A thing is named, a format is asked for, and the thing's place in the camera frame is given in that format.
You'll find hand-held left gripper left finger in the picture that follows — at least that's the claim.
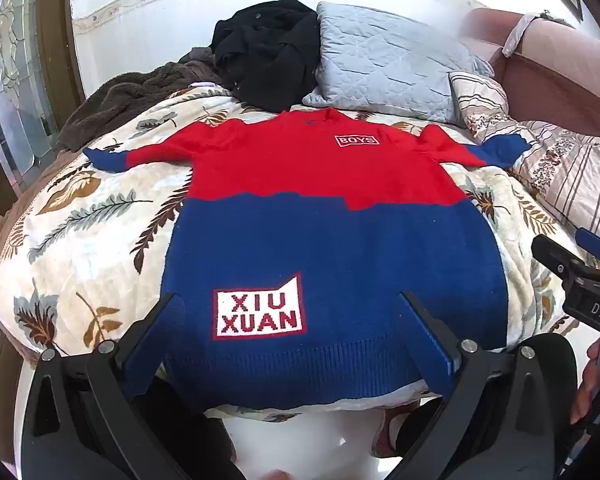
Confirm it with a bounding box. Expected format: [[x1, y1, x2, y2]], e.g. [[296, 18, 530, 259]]
[[20, 292, 182, 480]]

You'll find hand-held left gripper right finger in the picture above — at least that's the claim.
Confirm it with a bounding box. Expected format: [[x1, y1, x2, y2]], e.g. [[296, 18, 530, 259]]
[[399, 290, 581, 480]]

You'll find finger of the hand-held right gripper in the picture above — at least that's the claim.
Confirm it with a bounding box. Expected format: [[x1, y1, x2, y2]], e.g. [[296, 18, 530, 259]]
[[575, 227, 600, 272], [531, 234, 588, 283]]

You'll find red and blue knit sweater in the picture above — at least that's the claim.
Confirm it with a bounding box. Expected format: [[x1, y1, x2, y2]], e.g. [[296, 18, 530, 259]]
[[83, 108, 532, 413]]

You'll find person's right hand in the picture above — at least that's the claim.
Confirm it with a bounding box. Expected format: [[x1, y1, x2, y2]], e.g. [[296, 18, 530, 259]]
[[569, 339, 600, 426]]

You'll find striped floral pillow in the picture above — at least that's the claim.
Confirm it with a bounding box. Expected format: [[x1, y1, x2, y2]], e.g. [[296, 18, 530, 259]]
[[448, 71, 600, 246]]

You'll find leaf print blanket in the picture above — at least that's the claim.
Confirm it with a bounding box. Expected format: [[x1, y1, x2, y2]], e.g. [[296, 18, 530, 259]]
[[0, 82, 581, 421]]

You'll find white cloth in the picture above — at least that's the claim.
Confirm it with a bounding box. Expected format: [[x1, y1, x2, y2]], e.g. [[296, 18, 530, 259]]
[[501, 12, 576, 58]]

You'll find brown fuzzy blanket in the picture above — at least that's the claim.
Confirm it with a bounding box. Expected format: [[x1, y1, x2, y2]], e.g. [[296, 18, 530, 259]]
[[55, 47, 226, 153]]

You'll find light blue quilted pillow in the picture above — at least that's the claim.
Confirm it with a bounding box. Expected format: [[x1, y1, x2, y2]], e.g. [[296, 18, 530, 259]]
[[302, 1, 493, 123]]

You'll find stained glass door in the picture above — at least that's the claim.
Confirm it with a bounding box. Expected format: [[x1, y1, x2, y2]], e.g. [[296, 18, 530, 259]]
[[0, 0, 61, 186]]

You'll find black garment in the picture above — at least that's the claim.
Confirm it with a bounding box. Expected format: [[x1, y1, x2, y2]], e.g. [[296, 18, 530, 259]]
[[209, 0, 323, 113]]

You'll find wooden door frame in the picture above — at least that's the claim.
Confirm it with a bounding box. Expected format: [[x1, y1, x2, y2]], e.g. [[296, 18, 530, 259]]
[[32, 0, 86, 126]]

